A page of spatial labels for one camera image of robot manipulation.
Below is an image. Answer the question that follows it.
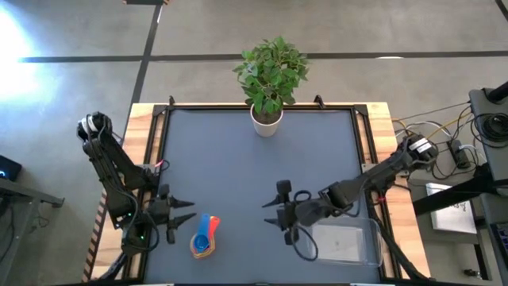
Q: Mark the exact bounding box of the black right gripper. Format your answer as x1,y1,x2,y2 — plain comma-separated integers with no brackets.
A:
261,180,305,246

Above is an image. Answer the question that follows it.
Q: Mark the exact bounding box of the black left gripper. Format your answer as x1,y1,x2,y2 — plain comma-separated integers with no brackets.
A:
149,184,198,245

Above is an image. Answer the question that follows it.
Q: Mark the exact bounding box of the blue measuring cup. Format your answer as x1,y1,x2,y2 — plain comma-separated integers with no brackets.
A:
193,213,212,253

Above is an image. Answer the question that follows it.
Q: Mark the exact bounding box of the red measuring cup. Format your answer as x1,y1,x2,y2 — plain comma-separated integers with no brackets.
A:
206,215,221,244

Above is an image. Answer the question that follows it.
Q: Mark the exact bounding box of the orange measuring cup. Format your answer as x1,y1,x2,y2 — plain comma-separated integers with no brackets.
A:
189,234,218,261

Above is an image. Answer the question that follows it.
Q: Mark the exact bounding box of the clear plastic basket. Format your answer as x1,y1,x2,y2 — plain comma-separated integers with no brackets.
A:
306,214,384,267

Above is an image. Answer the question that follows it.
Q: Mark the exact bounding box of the white plant pot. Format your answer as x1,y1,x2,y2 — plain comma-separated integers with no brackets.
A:
249,103,285,138

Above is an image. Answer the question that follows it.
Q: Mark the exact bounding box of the green leafy plant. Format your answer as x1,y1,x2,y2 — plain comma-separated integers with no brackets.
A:
233,36,310,116

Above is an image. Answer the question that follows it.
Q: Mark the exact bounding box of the black metal stand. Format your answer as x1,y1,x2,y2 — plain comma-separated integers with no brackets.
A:
0,176,65,286

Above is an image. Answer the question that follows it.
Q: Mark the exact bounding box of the black stand beam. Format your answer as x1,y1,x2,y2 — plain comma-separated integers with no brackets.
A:
412,162,508,218

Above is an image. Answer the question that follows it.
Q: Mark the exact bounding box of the black device with blue light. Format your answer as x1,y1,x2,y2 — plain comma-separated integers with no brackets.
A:
0,154,24,183

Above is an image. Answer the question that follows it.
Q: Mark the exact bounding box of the white paper sheet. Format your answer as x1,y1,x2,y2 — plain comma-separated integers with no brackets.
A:
425,182,478,235

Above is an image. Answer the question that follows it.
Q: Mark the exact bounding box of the black power strip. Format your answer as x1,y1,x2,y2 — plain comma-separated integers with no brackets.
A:
447,138,472,170

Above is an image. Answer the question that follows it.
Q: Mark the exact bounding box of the dark object with brown ends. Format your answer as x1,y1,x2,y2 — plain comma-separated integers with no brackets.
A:
122,0,171,6

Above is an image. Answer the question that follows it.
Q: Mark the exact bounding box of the dark keyboard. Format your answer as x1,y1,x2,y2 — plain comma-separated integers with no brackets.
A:
490,222,508,275

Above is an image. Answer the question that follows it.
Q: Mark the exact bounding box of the grey equipment cart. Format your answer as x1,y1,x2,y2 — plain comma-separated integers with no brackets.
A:
468,81,508,184

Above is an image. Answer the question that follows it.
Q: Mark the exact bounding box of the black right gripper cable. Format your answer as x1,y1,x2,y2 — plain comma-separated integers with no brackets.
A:
288,224,320,262

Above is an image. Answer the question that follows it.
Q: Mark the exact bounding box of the black table frame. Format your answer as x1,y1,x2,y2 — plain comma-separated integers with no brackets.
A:
140,103,398,285

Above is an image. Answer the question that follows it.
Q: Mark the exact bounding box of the yellow cable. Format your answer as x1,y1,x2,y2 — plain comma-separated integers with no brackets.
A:
392,110,473,166

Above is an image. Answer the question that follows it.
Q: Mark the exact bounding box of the thin black floor cable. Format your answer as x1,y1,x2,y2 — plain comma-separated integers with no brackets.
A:
394,102,473,122

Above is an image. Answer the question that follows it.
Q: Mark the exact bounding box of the coiled black cable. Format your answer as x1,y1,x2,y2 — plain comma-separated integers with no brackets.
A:
471,112,508,149

